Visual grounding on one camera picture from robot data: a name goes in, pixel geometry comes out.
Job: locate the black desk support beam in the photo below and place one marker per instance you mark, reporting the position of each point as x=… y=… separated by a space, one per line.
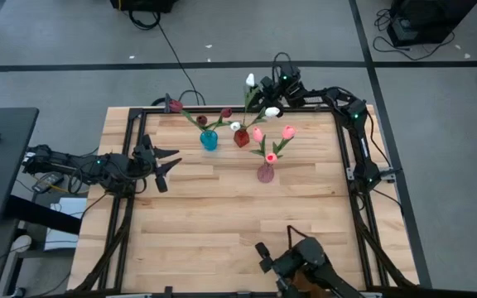
x=44 y=215

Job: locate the red glass vase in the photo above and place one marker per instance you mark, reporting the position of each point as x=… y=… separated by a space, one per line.
x=241 y=138

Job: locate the pink artificial tulip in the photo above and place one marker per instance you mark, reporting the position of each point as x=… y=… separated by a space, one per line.
x=271 y=158
x=257 y=134
x=288 y=132

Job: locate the white paper sheet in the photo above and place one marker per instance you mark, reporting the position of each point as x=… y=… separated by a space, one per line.
x=62 y=242

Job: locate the black aluminium rig frame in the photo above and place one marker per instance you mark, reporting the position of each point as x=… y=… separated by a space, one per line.
x=209 y=110

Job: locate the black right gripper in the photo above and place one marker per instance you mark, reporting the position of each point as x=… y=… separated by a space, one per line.
x=282 y=92

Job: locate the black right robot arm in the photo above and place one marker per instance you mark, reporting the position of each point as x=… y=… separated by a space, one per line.
x=360 y=140

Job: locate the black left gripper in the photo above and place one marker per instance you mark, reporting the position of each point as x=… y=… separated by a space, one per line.
x=145 y=165

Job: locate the white artificial tulip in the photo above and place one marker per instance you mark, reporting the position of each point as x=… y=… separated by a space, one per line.
x=272 y=111
x=235 y=126
x=250 y=79

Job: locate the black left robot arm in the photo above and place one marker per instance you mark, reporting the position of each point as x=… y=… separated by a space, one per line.
x=56 y=159

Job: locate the grey side table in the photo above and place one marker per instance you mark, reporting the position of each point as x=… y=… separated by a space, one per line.
x=2 y=165

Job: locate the dark red artificial tulip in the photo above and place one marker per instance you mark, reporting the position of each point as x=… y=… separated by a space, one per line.
x=201 y=120
x=175 y=106
x=226 y=112

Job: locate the black floor equipment box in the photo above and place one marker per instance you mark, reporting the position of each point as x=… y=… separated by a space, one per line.
x=429 y=16
x=143 y=5

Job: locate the teal glass vase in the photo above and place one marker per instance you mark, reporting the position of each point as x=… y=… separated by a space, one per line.
x=208 y=140

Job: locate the pink glass vase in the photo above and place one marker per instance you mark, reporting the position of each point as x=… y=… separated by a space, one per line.
x=265 y=174

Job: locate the black power adapter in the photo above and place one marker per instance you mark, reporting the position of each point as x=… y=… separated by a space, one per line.
x=48 y=181

